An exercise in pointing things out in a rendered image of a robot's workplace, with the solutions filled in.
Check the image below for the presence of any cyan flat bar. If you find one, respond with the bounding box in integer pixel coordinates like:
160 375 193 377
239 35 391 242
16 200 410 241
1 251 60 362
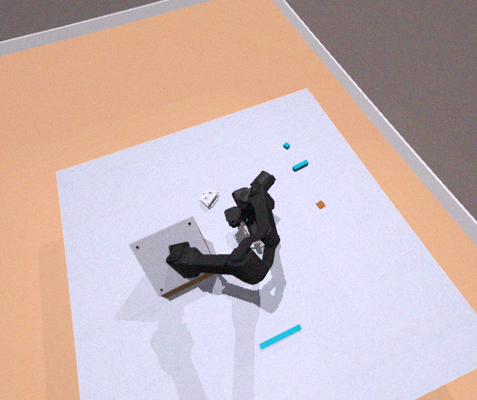
259 324 301 349

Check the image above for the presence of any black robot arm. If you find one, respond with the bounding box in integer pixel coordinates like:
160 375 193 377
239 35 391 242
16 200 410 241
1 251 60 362
166 171 280 285

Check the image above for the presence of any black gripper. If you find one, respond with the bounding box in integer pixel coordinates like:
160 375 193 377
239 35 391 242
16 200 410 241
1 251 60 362
232 187 257 236

